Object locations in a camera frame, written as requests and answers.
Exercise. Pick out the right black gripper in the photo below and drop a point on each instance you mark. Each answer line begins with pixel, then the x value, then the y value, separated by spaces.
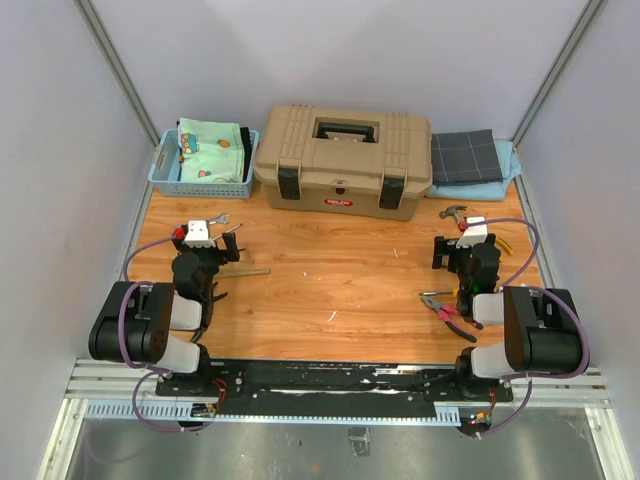
pixel 441 248

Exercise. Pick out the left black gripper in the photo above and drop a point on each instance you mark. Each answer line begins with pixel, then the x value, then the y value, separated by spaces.
pixel 231 255

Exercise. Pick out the tan plastic tool box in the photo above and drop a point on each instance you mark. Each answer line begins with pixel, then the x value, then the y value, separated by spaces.
pixel 344 161

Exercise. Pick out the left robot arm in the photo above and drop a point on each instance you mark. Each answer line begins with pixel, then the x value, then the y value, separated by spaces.
pixel 157 325

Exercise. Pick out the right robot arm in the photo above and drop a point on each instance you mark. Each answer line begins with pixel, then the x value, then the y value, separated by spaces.
pixel 515 332

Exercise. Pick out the silver open-end wrench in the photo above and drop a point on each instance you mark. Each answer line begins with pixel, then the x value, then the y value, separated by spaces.
pixel 220 219

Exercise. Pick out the small claw hammer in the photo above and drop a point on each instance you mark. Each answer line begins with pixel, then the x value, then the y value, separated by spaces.
pixel 455 212

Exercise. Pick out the blue plastic basket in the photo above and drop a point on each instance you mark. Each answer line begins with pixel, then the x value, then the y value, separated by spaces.
pixel 166 170

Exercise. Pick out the dark grey checked cloth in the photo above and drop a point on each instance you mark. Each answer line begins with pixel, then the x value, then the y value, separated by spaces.
pixel 465 158

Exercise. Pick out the green cartoon print cloth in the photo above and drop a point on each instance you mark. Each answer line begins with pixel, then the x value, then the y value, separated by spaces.
pixel 211 152

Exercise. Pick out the black item in basket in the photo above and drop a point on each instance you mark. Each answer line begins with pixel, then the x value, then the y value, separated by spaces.
pixel 247 147

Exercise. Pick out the light blue folded cloth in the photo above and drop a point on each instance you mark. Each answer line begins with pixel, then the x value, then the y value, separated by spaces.
pixel 492 191

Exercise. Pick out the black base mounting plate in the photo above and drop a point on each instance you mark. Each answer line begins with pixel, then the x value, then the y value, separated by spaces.
pixel 332 389

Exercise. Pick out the black yellow handled screwdriver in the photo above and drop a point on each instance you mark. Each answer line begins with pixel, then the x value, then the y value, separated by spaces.
pixel 230 230

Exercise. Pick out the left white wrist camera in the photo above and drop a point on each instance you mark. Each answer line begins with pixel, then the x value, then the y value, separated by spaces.
pixel 198 234

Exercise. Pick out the wooden handle tool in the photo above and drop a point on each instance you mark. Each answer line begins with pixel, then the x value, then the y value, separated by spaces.
pixel 244 273

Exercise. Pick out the orange handled screwdriver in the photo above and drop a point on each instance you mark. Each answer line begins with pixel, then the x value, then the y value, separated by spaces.
pixel 450 292

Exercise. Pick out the red handled pliers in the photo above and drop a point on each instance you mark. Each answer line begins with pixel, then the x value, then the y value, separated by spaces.
pixel 446 313

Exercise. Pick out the yellow black handled pliers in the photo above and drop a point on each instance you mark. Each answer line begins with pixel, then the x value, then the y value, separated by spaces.
pixel 504 245

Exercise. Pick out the blue slotted cable duct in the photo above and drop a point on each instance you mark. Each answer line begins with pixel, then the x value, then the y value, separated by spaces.
pixel 182 411

